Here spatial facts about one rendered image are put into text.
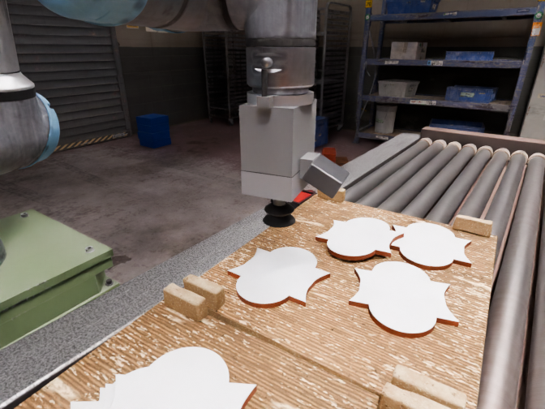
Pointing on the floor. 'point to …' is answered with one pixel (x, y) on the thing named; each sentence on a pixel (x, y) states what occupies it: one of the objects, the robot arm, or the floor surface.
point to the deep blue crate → (321, 131)
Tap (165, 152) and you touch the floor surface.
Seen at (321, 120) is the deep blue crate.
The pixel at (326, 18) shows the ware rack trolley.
